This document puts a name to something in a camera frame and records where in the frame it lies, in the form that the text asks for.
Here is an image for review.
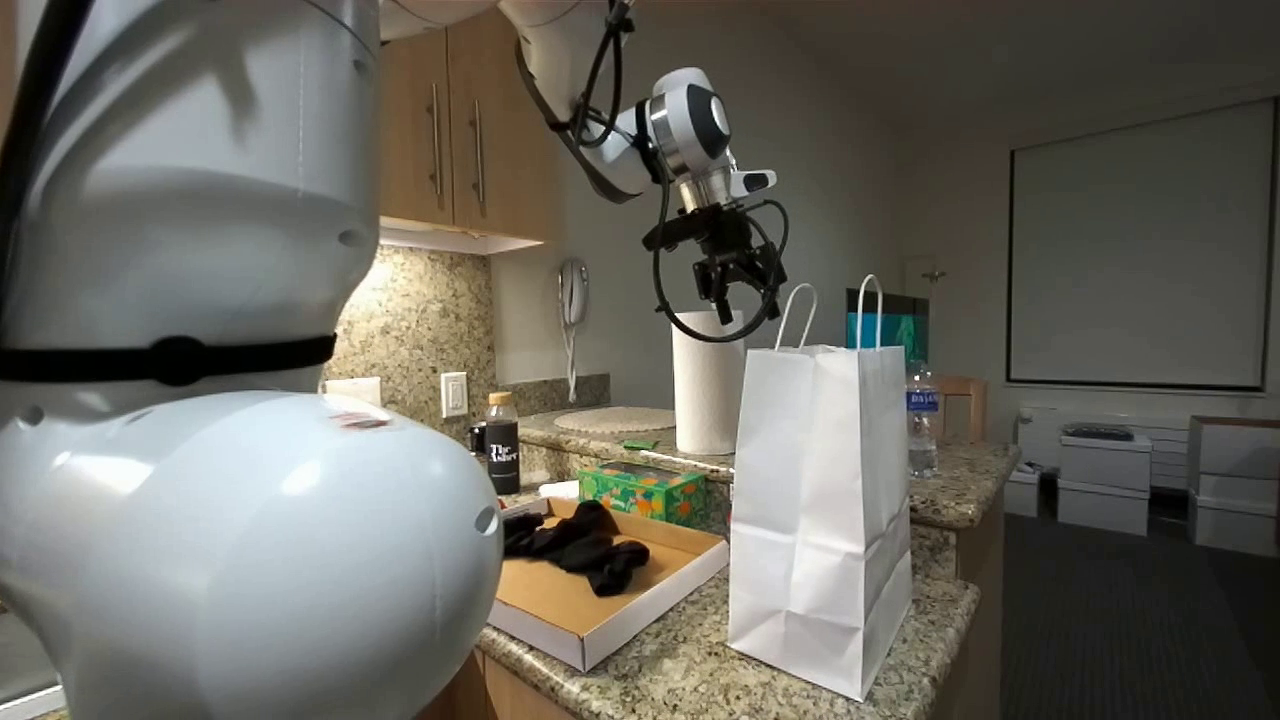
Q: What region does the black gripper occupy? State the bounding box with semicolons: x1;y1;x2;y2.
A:
691;202;776;332

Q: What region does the black sock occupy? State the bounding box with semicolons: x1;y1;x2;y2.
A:
499;512;577;565
584;536;655;599
554;497;622;574

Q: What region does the white paper towel roll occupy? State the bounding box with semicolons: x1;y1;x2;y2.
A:
667;306;747;463

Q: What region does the small lit display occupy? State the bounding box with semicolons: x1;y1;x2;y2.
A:
844;286;930;376

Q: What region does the green tissue box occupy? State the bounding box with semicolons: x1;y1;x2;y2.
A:
577;463;711;531

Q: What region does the clear plastic water bottle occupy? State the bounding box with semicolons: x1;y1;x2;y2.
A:
905;367;943;473

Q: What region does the wooden dining chair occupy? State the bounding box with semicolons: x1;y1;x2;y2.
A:
930;376;993;452

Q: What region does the dark glass bottle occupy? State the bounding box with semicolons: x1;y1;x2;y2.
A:
474;389;526;498

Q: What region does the small white storage box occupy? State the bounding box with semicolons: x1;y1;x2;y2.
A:
1000;454;1049;520

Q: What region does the shallow cardboard box tray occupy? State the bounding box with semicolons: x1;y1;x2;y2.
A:
482;498;731;675

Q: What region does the white projector screen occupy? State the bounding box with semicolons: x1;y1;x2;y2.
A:
1002;94;1280;395

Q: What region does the wooden counter cabinet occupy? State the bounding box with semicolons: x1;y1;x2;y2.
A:
415;650;590;720

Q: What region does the white wall phone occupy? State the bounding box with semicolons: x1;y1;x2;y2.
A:
551;257;590;405

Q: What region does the white paper bag with handles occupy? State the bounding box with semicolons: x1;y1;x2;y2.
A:
725;272;915;702

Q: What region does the wooden wall cabinet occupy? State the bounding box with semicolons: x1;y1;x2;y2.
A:
374;11;562;257

